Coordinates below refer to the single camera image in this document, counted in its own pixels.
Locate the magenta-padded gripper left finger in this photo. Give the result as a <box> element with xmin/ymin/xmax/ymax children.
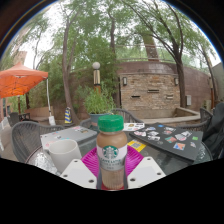
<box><xmin>60</xmin><ymin>146</ymin><xmax>101</xmax><ymax>190</ymax></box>

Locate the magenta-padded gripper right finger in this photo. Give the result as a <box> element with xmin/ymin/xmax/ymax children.
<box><xmin>124</xmin><ymin>145</ymin><xmax>167</xmax><ymax>190</ymax></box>

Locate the green-capped coffee drink bottle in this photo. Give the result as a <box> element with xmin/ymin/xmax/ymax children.
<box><xmin>95</xmin><ymin>114</ymin><xmax>129</xmax><ymax>191</ymax></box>

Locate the white ceramic mug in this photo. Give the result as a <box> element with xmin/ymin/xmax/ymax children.
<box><xmin>48</xmin><ymin>138</ymin><xmax>83</xmax><ymax>174</ymax></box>

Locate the yellow sticker card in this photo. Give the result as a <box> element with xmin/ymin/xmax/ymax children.
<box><xmin>127</xmin><ymin>139</ymin><xmax>147</xmax><ymax>153</ymax></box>

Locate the silver laptop with stickers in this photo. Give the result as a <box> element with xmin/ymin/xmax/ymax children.
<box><xmin>39</xmin><ymin>125</ymin><xmax>98</xmax><ymax>154</ymax></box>

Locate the grey mesh patio chair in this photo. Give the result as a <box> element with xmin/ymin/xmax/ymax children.
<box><xmin>178</xmin><ymin>107</ymin><xmax>214</xmax><ymax>133</ymax></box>
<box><xmin>79</xmin><ymin>108</ymin><xmax>144</xmax><ymax>129</ymax></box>
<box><xmin>10</xmin><ymin>120</ymin><xmax>65</xmax><ymax>164</ymax></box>

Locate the green plant in blue pot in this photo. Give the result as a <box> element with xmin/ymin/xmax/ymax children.
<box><xmin>79</xmin><ymin>84</ymin><xmax>116</xmax><ymax>129</ymax></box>

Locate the black jacket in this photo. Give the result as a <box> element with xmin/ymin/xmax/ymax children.
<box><xmin>203</xmin><ymin>101</ymin><xmax>224</xmax><ymax>160</ymax></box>

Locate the tree with leaning grey trunk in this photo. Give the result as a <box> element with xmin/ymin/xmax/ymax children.
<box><xmin>61</xmin><ymin>9</ymin><xmax>84</xmax><ymax>126</ymax></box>

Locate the tree with dark forked trunk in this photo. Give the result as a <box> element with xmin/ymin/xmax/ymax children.
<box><xmin>133</xmin><ymin>0</ymin><xmax>201</xmax><ymax>108</ymax></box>

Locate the orange canopy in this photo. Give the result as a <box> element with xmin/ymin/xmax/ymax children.
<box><xmin>0</xmin><ymin>62</ymin><xmax>53</xmax><ymax>118</ymax></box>

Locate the thin-trunked tree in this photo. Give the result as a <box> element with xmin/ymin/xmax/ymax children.
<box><xmin>196</xmin><ymin>33</ymin><xmax>219</xmax><ymax>101</ymax></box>

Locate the yellow and blue striped post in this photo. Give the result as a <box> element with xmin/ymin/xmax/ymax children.
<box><xmin>63</xmin><ymin>106</ymin><xmax>73</xmax><ymax>125</ymax></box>

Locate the stone wall fountain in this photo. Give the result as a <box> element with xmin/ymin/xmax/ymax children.
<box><xmin>119</xmin><ymin>72</ymin><xmax>201</xmax><ymax>126</ymax></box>

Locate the grey wall box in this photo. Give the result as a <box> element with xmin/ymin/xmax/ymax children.
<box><xmin>185</xmin><ymin>94</ymin><xmax>193</xmax><ymax>107</ymax></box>

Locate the globe-topped lamp post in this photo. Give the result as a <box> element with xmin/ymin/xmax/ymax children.
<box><xmin>92</xmin><ymin>61</ymin><xmax>102</xmax><ymax>94</ymax></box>

